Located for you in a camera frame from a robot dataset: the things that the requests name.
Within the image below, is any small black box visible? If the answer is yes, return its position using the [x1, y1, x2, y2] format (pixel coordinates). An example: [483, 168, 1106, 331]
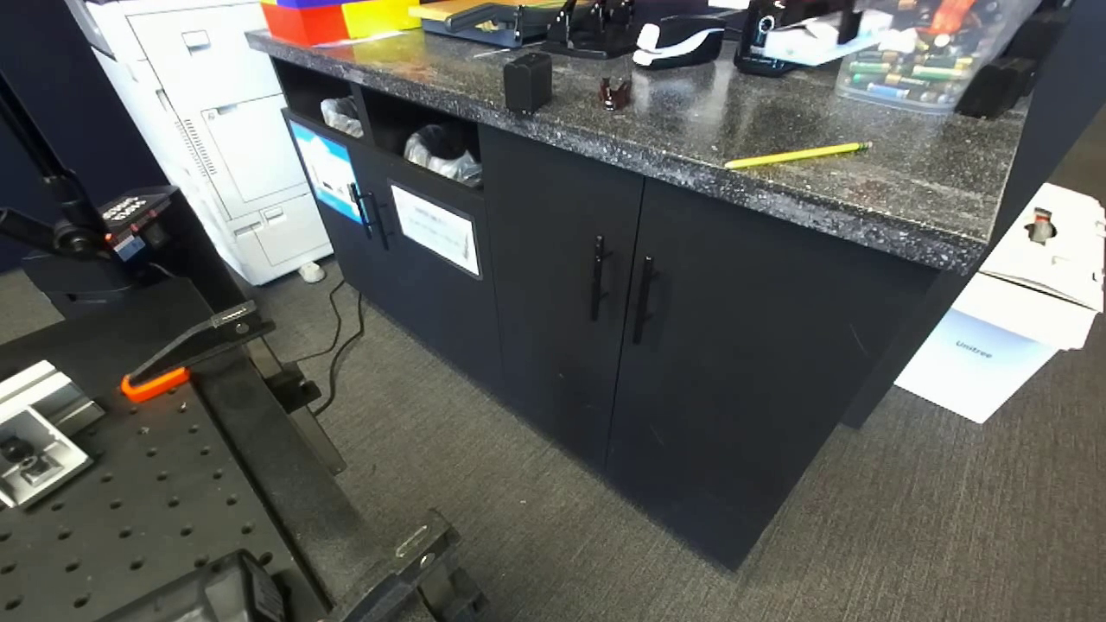
[502, 46, 555, 119]

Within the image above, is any clear plastic parts box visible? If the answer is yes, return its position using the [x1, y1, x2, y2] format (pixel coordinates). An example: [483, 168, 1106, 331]
[836, 0, 1044, 113]

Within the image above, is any white cardboard box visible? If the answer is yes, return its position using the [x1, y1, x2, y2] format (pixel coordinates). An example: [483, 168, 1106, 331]
[893, 181, 1106, 430]

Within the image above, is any black counter cabinet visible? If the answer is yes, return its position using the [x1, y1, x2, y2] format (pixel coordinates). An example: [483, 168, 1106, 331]
[266, 51, 985, 573]

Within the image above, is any black white item in shelf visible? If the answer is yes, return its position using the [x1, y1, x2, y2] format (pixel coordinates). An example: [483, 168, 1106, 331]
[402, 119, 487, 190]

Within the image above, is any small dark red object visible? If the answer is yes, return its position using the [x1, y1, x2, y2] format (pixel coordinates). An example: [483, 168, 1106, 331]
[594, 74, 640, 113]

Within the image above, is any blue white paper sign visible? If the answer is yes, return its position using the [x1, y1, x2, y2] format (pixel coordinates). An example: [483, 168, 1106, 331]
[283, 119, 369, 229]

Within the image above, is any black desk organizer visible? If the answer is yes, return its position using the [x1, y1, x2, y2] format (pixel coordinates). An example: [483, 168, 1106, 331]
[541, 0, 643, 61]

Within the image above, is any yellow pencil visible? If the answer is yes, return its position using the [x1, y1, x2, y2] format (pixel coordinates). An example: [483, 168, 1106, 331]
[721, 137, 878, 176]

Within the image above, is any dark flat book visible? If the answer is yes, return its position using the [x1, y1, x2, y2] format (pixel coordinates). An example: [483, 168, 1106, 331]
[418, 0, 561, 51]

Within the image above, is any yellow plastic bin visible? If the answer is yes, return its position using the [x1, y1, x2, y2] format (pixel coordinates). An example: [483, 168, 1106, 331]
[337, 0, 426, 40]

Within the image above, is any white appliance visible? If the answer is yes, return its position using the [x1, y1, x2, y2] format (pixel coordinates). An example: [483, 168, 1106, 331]
[66, 0, 337, 292]

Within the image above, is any black white tape dispenser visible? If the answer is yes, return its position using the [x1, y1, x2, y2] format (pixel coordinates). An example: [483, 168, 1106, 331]
[733, 0, 863, 78]

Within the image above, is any red plastic bin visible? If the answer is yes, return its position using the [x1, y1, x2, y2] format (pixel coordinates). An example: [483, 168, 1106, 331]
[260, 0, 351, 51]

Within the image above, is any perforated metal breadboard table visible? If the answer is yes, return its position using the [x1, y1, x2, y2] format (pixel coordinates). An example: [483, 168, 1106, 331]
[0, 341, 464, 622]

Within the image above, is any black rectangular block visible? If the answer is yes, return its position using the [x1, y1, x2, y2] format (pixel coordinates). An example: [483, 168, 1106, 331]
[955, 55, 1044, 120]

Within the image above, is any silver device on breadboard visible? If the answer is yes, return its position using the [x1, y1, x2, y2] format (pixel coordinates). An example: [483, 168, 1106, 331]
[0, 357, 111, 513]

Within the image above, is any black cabinet door handle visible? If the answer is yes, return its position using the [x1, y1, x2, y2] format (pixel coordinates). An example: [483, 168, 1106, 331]
[630, 254, 661, 349]
[587, 233, 611, 325]

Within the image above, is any thin black floor cable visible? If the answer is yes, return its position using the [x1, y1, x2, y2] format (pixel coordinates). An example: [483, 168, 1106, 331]
[308, 272, 372, 422]

